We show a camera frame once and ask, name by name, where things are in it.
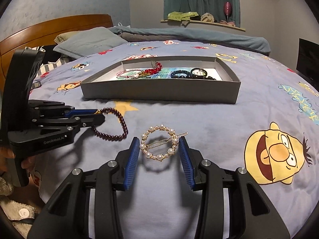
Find green cloth on shelf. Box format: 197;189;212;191
167;11;200;22

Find large black bead bracelet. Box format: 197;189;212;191
186;72;217;80

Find wooden window shelf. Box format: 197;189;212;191
160;20;246;32

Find black hair tie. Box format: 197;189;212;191
190;67;208;77

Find wooden headboard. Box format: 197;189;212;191
0;14;113;90

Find grey blue pillow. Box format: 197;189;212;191
53;27;128;59

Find blue cartoon bed sheet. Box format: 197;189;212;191
30;41;318;238

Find pink string bracelet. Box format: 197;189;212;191
116;69;144;79

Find olive green pillow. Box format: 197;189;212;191
54;31;80;44

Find striped black white pillow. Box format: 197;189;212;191
25;45;75;78

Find red bead charm bracelet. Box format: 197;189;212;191
142;61;163;77

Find grey shallow cardboard box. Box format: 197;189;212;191
81;56;241;104

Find black monitor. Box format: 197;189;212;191
296;38;319;83

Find beige cloth on shelf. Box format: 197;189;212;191
200;12;215;23

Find person left hand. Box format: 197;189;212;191
0;146;37;172

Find teal folded blanket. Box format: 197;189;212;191
109;26;271;56

